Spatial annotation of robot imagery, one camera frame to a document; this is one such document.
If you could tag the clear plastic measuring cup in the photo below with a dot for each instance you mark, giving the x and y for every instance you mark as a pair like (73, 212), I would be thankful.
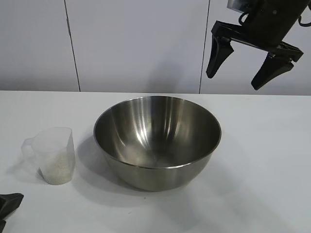
(65, 143)

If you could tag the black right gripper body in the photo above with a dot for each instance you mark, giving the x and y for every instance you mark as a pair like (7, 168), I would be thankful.
(269, 21)

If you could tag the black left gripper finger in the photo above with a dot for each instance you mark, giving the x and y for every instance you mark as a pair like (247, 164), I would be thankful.
(2, 226)
(11, 202)

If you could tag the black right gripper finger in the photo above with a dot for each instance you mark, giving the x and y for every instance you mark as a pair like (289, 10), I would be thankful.
(218, 55)
(272, 70)

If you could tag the white rice grains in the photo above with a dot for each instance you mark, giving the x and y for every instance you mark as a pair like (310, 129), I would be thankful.
(57, 170)

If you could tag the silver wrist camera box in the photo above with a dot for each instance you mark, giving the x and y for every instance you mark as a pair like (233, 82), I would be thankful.
(234, 4)

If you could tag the stainless steel mixing bowl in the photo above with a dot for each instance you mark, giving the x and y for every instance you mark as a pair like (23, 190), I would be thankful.
(158, 174)

